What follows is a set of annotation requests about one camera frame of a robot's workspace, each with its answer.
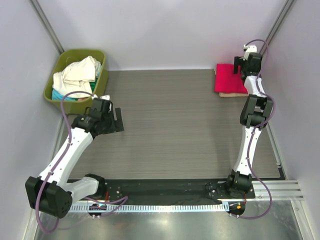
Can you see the slotted white cable duct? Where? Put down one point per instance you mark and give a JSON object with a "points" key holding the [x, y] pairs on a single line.
{"points": [[90, 207]]}

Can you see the green plastic laundry bin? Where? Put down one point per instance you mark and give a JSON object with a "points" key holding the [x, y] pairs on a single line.
{"points": [[66, 58]]}

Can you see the aluminium rail frame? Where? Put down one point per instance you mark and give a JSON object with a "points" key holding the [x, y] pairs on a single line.
{"points": [[281, 190]]}

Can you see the green cloth in bin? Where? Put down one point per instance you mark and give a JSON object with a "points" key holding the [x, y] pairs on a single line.
{"points": [[93, 84]]}

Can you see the cream white shirt in bin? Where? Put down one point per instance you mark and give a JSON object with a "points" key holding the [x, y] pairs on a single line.
{"points": [[76, 78]]}

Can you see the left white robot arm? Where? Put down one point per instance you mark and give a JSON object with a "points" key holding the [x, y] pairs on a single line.
{"points": [[50, 192]]}

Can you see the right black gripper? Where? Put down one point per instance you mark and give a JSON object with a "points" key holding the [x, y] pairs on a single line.
{"points": [[238, 60]]}

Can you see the turquoise cloth in bin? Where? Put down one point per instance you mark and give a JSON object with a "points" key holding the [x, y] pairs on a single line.
{"points": [[56, 96]]}

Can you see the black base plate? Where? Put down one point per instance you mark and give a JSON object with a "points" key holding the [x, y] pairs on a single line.
{"points": [[172, 192]]}

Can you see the folded beige t shirt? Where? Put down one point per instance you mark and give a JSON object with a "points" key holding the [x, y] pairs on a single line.
{"points": [[233, 94]]}

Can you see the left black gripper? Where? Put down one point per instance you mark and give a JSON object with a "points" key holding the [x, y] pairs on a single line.
{"points": [[116, 125]]}

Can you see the red t shirt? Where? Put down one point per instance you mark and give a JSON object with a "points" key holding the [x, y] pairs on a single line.
{"points": [[226, 66]]}

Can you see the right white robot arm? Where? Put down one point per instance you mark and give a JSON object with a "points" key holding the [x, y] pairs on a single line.
{"points": [[254, 117]]}

